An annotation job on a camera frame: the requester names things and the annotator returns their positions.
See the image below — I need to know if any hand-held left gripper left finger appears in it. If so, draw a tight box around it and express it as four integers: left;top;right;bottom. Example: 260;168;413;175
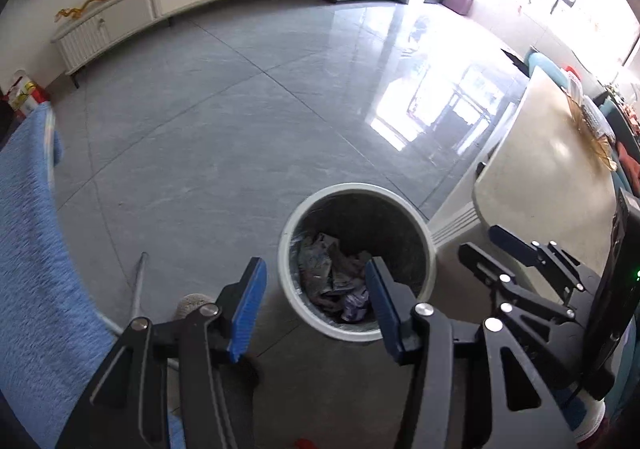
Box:
55;256;268;449

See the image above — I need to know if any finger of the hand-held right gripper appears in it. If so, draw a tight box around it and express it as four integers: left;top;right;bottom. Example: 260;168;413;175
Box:
489;225;601;305
458;242;591;330

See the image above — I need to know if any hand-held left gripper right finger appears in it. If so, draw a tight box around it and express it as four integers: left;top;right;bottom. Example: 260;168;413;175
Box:
365;256;576;449

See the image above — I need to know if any purple wrapper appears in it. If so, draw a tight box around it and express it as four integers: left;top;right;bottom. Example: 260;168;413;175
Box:
340;291;373;322

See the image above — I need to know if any white round trash bin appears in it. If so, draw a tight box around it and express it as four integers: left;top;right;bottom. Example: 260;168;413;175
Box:
277;182;435;342

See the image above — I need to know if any dark blue printed packet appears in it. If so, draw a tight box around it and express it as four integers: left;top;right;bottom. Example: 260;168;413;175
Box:
298;231;373;310

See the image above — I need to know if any beige slipper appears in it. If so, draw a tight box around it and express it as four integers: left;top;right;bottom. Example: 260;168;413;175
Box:
175;293;217;321

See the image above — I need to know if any beige stone table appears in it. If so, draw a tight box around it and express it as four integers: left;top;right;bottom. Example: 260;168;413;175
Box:
430;65;631;310

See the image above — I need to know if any black bin liner bag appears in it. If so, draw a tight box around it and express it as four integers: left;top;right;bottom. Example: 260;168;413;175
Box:
290;194;426;325

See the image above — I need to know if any golden decorative plate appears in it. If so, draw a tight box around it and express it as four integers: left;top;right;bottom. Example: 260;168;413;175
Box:
565;92;618;172

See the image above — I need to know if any blue terry towel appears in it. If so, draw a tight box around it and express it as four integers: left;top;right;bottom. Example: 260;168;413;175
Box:
0;102;176;449

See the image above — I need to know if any red and yellow box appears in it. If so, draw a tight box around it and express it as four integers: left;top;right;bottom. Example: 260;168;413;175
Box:
0;72;50;119

